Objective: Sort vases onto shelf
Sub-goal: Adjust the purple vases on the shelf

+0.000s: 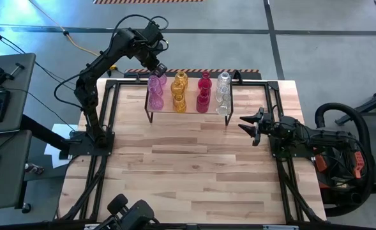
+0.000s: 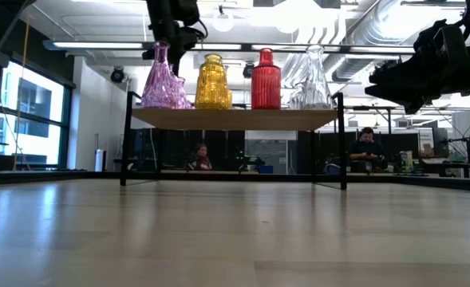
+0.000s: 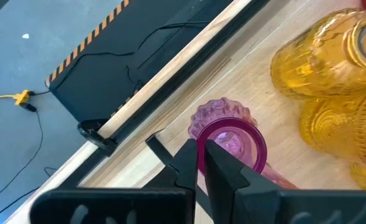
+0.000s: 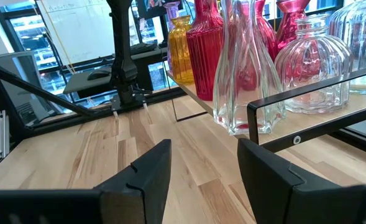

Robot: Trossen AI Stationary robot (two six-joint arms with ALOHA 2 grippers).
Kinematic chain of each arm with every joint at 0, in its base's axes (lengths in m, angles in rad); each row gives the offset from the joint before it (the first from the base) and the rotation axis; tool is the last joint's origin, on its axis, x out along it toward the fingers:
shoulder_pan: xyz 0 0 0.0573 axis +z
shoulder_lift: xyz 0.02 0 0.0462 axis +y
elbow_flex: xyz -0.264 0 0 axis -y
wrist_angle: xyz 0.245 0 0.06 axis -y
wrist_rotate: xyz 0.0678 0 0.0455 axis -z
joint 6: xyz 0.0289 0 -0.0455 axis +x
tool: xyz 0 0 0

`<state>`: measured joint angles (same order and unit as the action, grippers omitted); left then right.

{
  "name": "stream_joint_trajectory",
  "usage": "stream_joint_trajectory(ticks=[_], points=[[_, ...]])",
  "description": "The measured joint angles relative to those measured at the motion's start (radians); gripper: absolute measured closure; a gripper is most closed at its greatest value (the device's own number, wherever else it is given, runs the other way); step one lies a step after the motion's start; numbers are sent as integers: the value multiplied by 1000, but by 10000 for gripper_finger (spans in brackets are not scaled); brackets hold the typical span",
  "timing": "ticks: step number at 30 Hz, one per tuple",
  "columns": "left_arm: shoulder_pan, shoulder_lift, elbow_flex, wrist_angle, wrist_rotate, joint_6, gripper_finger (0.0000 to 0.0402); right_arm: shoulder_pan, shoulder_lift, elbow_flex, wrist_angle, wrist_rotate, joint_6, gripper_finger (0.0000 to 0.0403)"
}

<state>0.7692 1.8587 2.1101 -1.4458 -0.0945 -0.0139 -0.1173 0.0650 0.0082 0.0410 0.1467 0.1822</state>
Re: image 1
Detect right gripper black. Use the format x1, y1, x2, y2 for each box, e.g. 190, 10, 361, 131
237, 107, 276, 147

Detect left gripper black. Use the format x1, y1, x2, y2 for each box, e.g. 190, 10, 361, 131
132, 22, 169, 77

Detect small pink glass vase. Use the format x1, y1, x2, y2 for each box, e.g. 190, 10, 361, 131
155, 72, 169, 86

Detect slender clear glass vase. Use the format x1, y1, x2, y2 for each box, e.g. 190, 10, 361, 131
215, 95, 233, 116

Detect ribbed pink glass bottle vase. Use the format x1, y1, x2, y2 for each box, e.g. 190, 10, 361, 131
147, 75, 163, 96

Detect amber glass vase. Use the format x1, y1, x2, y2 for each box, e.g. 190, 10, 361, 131
170, 80, 186, 96

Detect fluted pink flared-neck vase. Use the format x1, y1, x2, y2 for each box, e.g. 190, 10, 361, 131
147, 89, 165, 112

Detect red glass bottle vase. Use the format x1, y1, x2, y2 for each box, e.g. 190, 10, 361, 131
195, 94, 211, 114

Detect yellow embossed glass bottle vase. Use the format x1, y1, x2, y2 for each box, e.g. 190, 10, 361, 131
172, 94, 188, 114

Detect round red glass vase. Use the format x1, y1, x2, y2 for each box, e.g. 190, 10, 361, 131
197, 70, 213, 91

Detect wooden shelf, black metal legs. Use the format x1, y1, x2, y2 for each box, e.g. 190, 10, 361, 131
144, 76, 234, 127

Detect black orange shop vacuum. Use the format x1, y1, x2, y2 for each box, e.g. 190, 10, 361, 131
312, 132, 375, 205

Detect grey desk top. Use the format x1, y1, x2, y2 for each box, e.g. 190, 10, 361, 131
0, 52, 37, 135
0, 129, 33, 211

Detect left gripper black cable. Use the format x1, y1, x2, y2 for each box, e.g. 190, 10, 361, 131
109, 13, 170, 54

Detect orange extension cable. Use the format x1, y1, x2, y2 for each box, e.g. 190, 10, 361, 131
27, 0, 118, 73

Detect black corrugated vacuum hose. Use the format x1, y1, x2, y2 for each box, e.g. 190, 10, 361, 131
314, 102, 376, 218

